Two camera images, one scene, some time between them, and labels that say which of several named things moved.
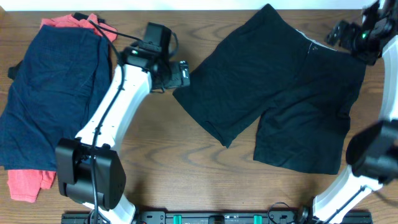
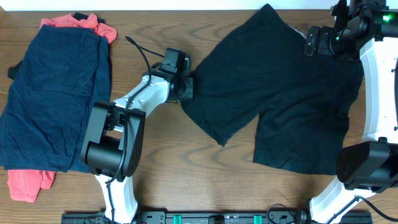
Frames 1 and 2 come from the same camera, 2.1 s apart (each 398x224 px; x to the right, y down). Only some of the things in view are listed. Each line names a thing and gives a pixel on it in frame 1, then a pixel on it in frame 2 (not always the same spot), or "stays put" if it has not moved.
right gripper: [352, 28] → [325, 34]
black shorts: [303, 86] stays put
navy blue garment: [60, 82] stays put
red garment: [24, 185] stays put
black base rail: [201, 218] stays put
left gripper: [178, 80] → [188, 93]
